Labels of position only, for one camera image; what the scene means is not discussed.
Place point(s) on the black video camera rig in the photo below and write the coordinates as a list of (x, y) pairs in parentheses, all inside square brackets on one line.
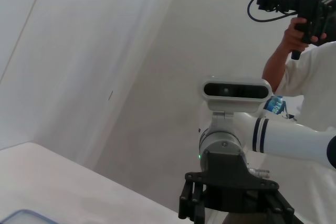
[(309, 6)]

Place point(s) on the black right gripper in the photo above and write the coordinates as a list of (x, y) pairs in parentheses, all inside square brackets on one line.
[(225, 179)]

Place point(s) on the clear container with blue-rimmed lid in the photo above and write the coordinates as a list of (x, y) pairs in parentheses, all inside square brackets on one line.
[(23, 217)]

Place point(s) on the person's bare hand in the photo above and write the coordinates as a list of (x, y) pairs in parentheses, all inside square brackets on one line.
[(294, 37)]

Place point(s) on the person's bare forearm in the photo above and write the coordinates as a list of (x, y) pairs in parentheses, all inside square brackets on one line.
[(273, 69)]

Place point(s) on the person in white shirt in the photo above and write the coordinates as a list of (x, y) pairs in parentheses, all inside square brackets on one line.
[(315, 77)]

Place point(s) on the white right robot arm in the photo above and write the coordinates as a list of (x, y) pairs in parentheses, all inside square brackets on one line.
[(288, 140)]

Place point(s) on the white robot head camera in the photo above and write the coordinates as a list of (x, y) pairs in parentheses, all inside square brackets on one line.
[(236, 90)]

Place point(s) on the blue labelled water bottle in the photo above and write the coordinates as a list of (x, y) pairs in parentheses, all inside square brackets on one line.
[(275, 104)]

